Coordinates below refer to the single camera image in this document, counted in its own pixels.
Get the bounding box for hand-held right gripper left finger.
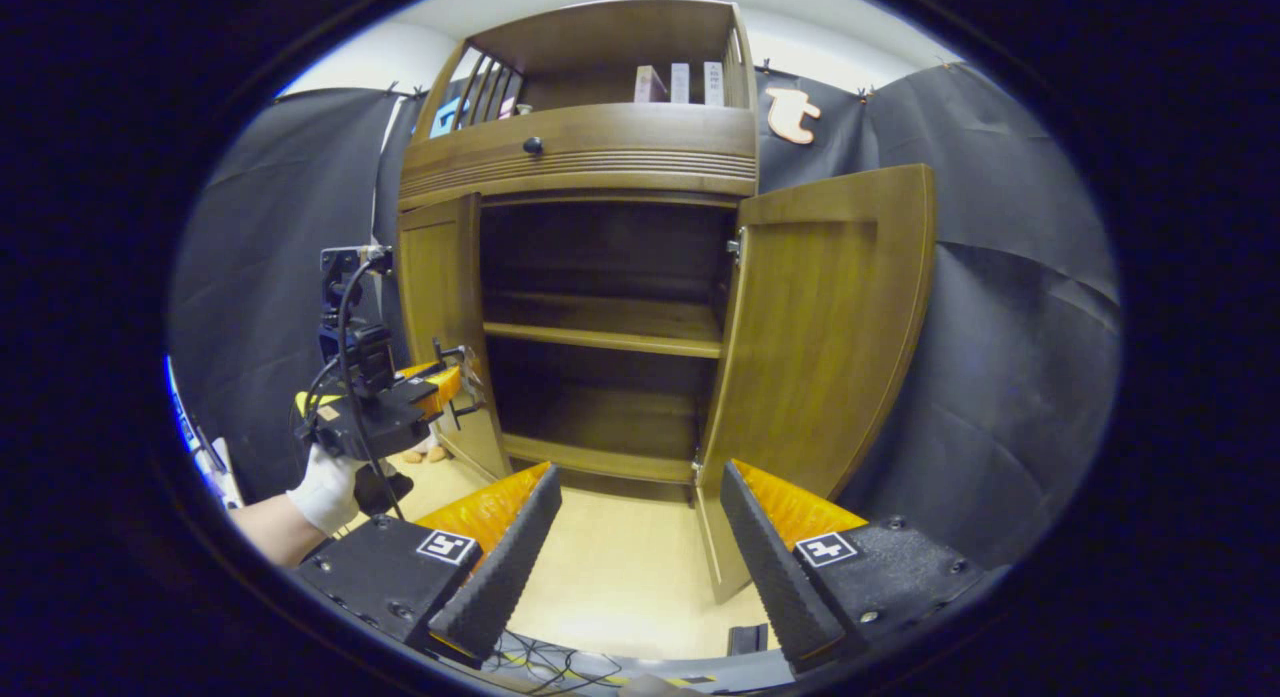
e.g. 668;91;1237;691
292;462;563;668

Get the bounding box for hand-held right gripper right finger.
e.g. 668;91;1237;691
720;459;986;675

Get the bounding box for wooden shoe cabinet door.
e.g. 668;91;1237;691
695;164;938;603
397;192;513;483

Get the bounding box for wooden double-door shoe cabinet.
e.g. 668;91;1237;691
397;0;758;503

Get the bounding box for wooden cabinet drawer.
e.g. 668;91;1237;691
400;104;758;198

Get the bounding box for white and blue object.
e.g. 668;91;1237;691
165;355;244;510

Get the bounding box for black backdrop cloth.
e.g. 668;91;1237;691
168;62;1121;568

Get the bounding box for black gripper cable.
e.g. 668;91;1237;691
300;255;406;523

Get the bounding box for black floor cables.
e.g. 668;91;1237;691
480;632;626;696

